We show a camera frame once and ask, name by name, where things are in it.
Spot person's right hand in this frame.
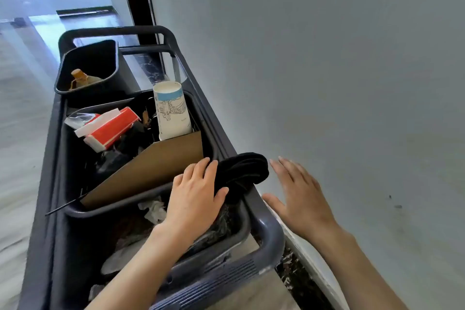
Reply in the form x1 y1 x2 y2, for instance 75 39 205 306
261 156 344 245

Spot person's left hand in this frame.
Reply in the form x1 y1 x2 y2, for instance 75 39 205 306
151 157 230 248

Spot black cleaning cloth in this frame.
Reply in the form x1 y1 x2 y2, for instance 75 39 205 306
213 152 270 205

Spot person's right forearm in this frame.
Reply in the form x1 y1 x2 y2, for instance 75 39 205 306
309 224 409 310

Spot dark grey service cart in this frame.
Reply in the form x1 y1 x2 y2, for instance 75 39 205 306
18 25 286 310

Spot crumpled white tissue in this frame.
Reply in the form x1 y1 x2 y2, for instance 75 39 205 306
138 200 168 225

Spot brown cardboard piece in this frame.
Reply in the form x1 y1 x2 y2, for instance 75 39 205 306
80 131 204 209

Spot black plastic bag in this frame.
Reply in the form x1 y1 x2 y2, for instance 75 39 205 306
94 121 153 176

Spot white paper scrap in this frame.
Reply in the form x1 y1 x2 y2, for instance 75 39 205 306
101 237 150 276

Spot white blue paper cup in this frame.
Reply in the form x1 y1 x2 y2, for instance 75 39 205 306
152 80 193 141

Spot red white carton box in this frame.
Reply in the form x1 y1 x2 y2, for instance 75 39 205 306
74 107 141 154

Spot large black trash bin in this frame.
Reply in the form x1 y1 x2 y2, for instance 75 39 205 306
60 90 218 219

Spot thin black stick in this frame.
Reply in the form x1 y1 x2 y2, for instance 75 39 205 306
45 193 88 217

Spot clear plastic wrapper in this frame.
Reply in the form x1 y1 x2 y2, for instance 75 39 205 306
64 112 101 130

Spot brown capped bottle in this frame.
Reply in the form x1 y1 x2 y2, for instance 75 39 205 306
69 68 104 90

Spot small black bin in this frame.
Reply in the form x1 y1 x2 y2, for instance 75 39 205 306
54 39 140 107

